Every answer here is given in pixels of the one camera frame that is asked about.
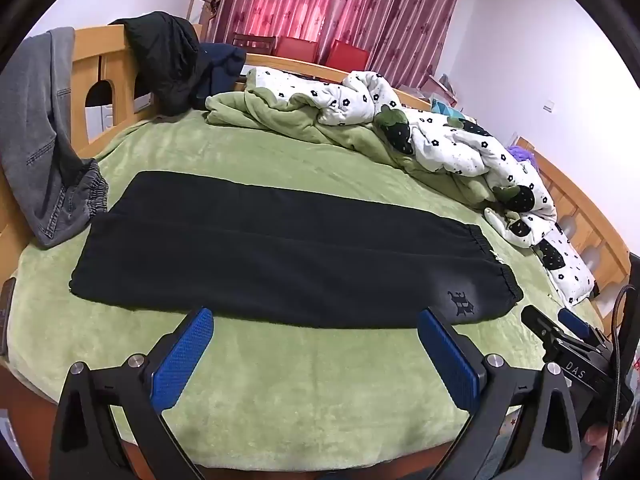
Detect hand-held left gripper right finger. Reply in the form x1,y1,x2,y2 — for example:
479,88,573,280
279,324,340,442
417,307,586,480

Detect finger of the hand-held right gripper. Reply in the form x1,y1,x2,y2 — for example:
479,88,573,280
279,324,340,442
557,307,608,348
521,304,568,361

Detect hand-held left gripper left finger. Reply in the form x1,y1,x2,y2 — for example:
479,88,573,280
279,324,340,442
48,306,216,480

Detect black pants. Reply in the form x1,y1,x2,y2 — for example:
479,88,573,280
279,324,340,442
67,170,524,330

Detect person's right hand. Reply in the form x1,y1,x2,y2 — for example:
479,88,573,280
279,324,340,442
582,422,615,480

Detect green fleece blanket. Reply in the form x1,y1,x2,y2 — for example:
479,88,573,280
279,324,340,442
0,110,603,477

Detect purple fluffy item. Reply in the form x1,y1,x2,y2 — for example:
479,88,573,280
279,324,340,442
506,143,539,169

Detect white floral quilt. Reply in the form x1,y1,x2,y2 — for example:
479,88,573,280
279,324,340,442
205,66,599,307

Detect teal patterned item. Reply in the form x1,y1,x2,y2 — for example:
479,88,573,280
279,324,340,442
431,98,474,122

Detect white cabinet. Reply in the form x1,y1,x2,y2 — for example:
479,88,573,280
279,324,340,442
84,94,152,134

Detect grey jeans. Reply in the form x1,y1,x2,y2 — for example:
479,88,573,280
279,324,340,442
0,27,109,249

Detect navy garment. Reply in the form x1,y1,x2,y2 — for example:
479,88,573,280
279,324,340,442
197,42,247,104

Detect black jacket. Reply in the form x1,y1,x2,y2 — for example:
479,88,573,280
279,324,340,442
109,11,207,117

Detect red chair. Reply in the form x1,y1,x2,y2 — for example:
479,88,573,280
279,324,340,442
326,40,371,69
276,36,320,64

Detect dark wooden chair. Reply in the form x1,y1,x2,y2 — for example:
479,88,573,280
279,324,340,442
231,32,277,57

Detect red floral curtain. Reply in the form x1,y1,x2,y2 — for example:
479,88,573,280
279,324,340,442
209,0,467,89

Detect wooden coat rack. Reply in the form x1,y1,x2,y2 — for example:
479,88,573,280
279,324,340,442
187,0,222,45

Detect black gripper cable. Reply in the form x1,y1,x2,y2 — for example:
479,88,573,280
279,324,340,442
602,284,640,480

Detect wooden bed frame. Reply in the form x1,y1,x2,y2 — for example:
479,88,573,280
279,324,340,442
0,24,632,480

